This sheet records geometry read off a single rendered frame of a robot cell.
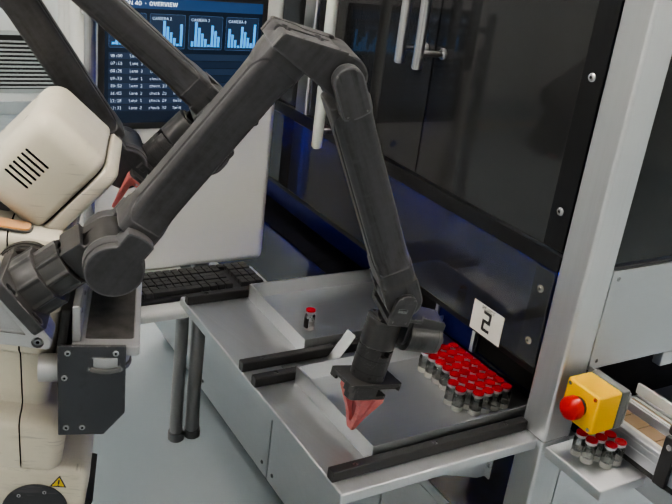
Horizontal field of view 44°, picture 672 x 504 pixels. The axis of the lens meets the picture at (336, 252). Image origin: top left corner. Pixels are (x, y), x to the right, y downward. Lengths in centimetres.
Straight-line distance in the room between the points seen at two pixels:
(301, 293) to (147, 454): 111
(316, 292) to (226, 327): 27
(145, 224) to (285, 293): 82
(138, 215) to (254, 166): 107
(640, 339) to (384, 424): 48
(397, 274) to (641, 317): 50
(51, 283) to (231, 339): 62
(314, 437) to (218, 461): 140
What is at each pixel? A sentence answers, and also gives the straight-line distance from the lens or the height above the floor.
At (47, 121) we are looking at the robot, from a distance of 122.
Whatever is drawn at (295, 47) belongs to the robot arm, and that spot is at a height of 153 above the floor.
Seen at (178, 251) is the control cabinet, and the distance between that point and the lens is 213.
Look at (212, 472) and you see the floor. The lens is 275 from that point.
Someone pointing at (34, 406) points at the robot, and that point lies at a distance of 144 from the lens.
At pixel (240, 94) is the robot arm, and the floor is 147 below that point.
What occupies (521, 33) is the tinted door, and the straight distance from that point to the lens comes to 148.
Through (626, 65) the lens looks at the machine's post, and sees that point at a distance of 131.
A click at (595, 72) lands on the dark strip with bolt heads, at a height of 151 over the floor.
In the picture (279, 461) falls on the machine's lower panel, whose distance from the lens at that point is 247.
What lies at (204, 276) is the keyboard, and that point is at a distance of 205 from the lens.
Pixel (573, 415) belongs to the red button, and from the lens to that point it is 140.
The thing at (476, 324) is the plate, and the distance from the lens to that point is 159.
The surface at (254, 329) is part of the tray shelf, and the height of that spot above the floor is 88.
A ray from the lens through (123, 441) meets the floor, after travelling 288.
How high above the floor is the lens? 169
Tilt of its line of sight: 22 degrees down
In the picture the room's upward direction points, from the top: 7 degrees clockwise
